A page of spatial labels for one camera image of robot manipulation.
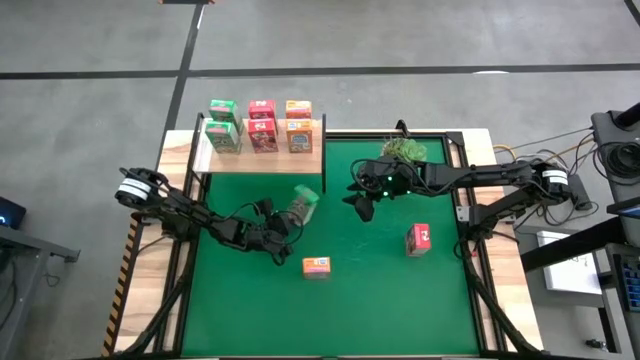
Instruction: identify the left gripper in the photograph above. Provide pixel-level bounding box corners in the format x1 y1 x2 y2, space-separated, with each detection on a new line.
239 197 307 267

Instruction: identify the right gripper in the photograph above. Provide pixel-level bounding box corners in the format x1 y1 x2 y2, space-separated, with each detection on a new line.
341 155 424 224

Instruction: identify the Frosted Mini Wheats cereal box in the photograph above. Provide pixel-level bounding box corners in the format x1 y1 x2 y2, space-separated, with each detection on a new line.
284 99 314 121
301 255 333 281
285 118 315 155

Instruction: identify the Froot Loops cereal box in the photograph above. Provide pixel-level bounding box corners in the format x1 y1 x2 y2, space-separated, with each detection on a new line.
404 222 433 259
246 117 281 155
247 98 280 121

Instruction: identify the white geometric pot with succulent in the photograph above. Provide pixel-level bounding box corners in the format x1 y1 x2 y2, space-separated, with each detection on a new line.
380 136 430 165

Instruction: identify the green table mat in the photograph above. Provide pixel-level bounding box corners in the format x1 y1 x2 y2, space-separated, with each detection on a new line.
181 138 481 358

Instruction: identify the black stand beam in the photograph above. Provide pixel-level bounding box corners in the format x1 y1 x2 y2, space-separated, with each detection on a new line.
519 216 629 275

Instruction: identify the black power brick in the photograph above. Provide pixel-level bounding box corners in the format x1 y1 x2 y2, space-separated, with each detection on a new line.
566 172 595 212

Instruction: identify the grey side table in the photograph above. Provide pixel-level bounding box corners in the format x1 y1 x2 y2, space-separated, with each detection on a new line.
0 224 82 360

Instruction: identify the computer tower with blue lights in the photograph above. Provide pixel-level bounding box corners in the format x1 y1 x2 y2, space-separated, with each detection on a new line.
0 195 28 231

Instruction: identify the black keyboard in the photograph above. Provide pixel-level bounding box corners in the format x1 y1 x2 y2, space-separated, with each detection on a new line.
613 252 640 312

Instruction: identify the wooden shelf with black frame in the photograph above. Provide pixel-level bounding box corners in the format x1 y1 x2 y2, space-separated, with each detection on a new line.
191 112 328 195

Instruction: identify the coiled black cable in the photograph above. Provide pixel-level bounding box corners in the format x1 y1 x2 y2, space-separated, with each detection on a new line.
594 141 640 177

